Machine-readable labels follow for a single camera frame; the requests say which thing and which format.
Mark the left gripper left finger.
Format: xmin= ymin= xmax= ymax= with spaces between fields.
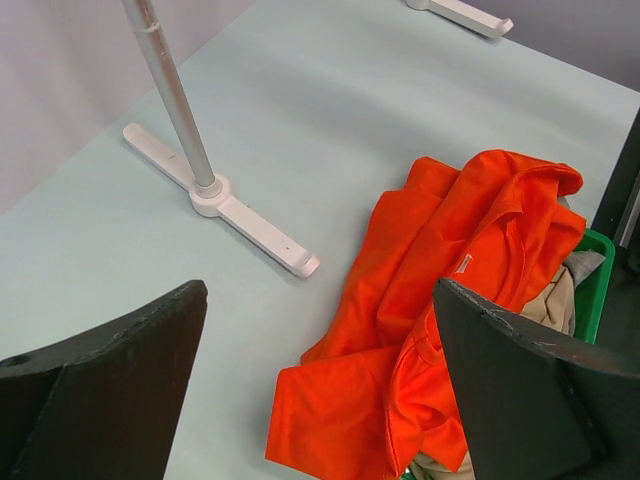
xmin=1 ymin=280 xmax=207 ymax=479

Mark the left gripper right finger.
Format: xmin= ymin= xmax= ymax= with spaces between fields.
xmin=434 ymin=278 xmax=639 ymax=479

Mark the orange t shirt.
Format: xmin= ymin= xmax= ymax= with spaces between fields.
xmin=263 ymin=148 xmax=588 ymax=479

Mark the grey t shirt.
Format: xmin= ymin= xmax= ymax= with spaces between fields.
xmin=564 ymin=194 xmax=607 ymax=291

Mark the green plastic bin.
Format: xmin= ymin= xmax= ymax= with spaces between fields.
xmin=399 ymin=227 xmax=616 ymax=480

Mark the silver clothes rack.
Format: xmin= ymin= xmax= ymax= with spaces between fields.
xmin=119 ymin=0 xmax=516 ymax=279

